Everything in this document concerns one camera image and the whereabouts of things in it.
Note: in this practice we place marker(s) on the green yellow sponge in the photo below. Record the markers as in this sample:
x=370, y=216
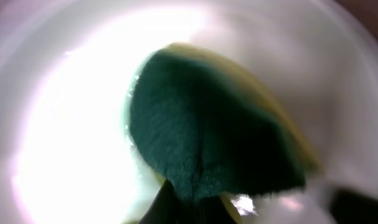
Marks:
x=209, y=127

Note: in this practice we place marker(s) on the white plate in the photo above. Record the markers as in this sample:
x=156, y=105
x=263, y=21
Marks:
x=66, y=70

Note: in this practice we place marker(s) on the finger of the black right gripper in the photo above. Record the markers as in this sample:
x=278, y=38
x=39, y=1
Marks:
x=350, y=207

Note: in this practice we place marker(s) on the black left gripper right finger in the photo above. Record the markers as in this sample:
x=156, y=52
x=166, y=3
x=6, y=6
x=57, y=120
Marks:
x=212, y=210

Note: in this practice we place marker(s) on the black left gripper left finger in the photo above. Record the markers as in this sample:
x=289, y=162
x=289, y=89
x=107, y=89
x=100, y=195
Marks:
x=166, y=208

